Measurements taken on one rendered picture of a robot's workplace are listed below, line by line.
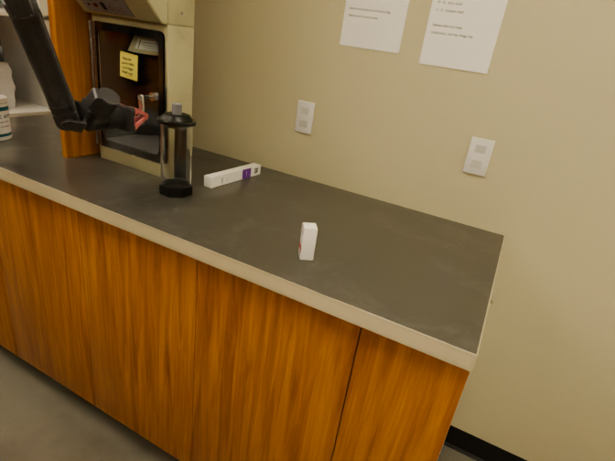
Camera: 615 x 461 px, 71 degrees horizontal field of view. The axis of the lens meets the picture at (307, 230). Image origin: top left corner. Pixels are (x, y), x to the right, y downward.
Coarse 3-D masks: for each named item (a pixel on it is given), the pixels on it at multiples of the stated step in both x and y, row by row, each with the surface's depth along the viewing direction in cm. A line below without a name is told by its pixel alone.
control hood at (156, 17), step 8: (80, 0) 129; (128, 0) 119; (136, 0) 117; (144, 0) 116; (152, 0) 117; (160, 0) 119; (136, 8) 120; (144, 8) 119; (152, 8) 118; (160, 8) 120; (120, 16) 128; (128, 16) 126; (136, 16) 124; (144, 16) 122; (152, 16) 121; (160, 16) 121
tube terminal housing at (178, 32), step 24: (168, 0) 121; (192, 0) 129; (120, 24) 132; (144, 24) 128; (168, 24) 124; (192, 24) 132; (168, 48) 127; (192, 48) 135; (168, 72) 129; (192, 72) 138; (168, 96) 132; (144, 168) 146
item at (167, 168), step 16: (160, 128) 123; (176, 128) 121; (192, 128) 125; (160, 144) 125; (176, 144) 123; (192, 144) 128; (160, 160) 127; (176, 160) 125; (160, 176) 129; (176, 176) 127
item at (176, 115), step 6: (174, 102) 123; (174, 108) 122; (180, 108) 122; (162, 114) 122; (168, 114) 121; (174, 114) 122; (180, 114) 123; (186, 114) 124; (168, 120) 120; (174, 120) 120; (180, 120) 121; (186, 120) 122; (192, 120) 124
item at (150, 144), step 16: (96, 32) 136; (112, 32) 133; (128, 32) 130; (144, 32) 127; (160, 32) 124; (96, 48) 138; (112, 48) 135; (128, 48) 132; (144, 48) 129; (160, 48) 126; (112, 64) 137; (144, 64) 131; (160, 64) 128; (112, 80) 139; (128, 80) 136; (144, 80) 133; (160, 80) 130; (128, 96) 138; (160, 96) 132; (160, 112) 133; (144, 128) 139; (112, 144) 148; (128, 144) 144; (144, 144) 141
